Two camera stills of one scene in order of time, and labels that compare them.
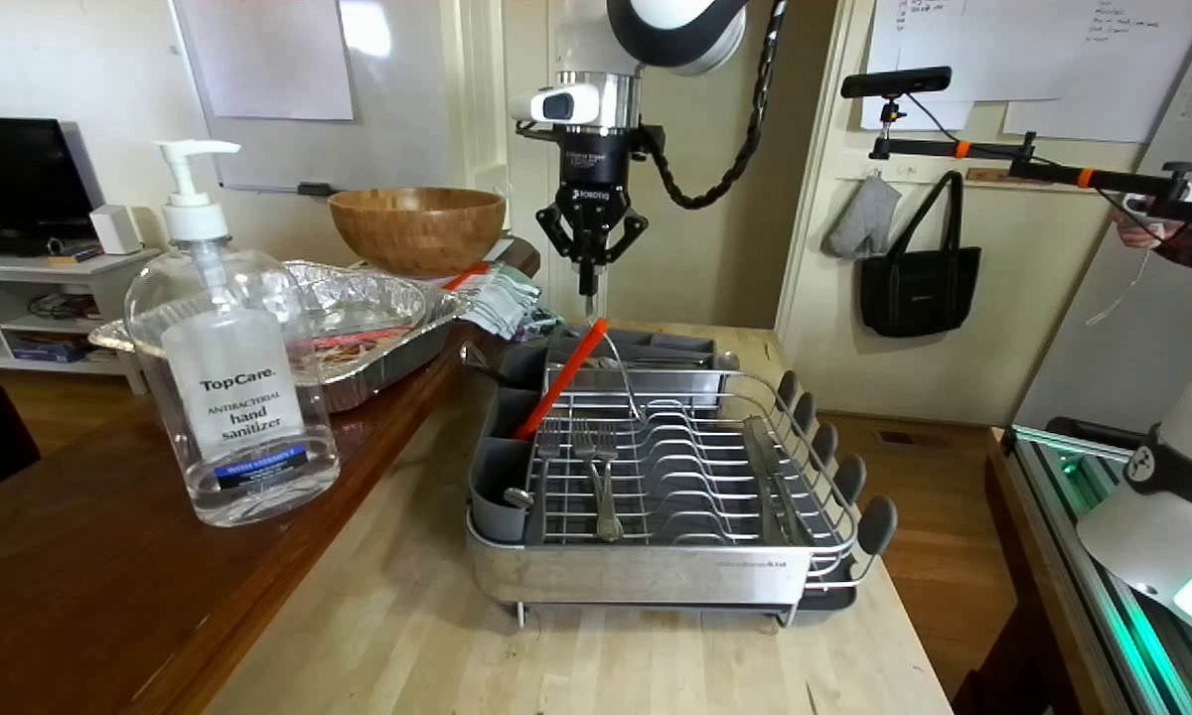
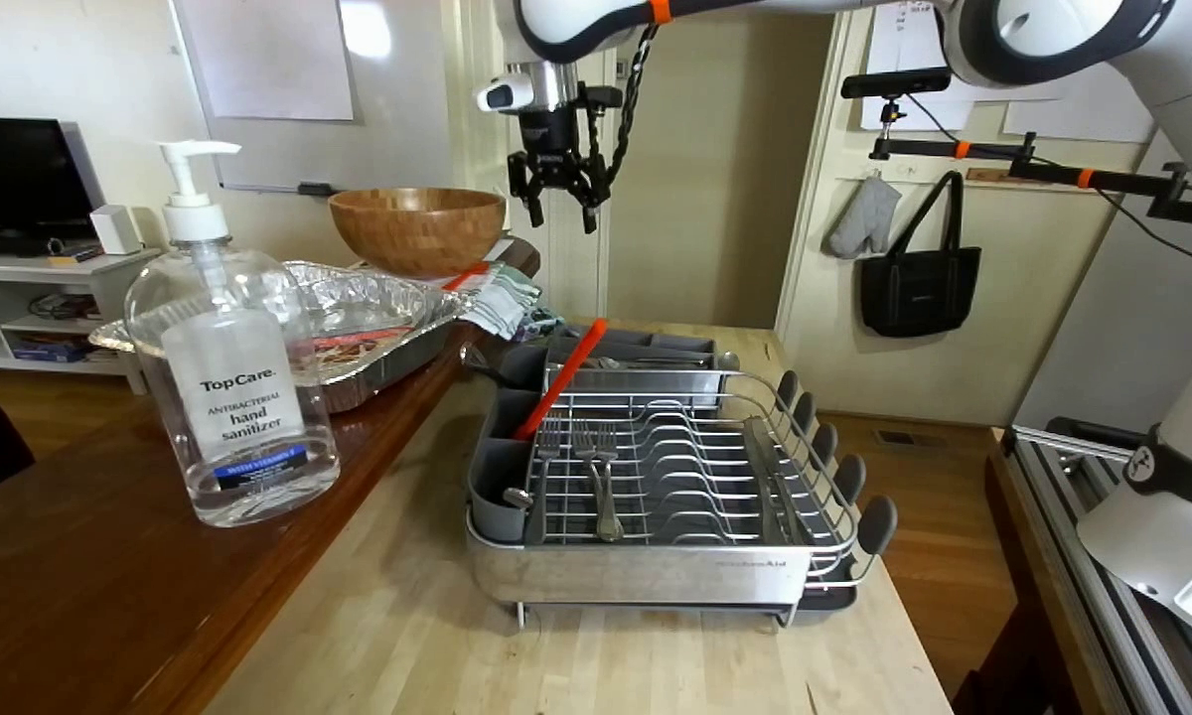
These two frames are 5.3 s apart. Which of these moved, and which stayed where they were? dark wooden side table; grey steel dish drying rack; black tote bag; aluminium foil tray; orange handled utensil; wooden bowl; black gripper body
Moved: black gripper body
Stayed: grey steel dish drying rack; black tote bag; dark wooden side table; orange handled utensil; aluminium foil tray; wooden bowl
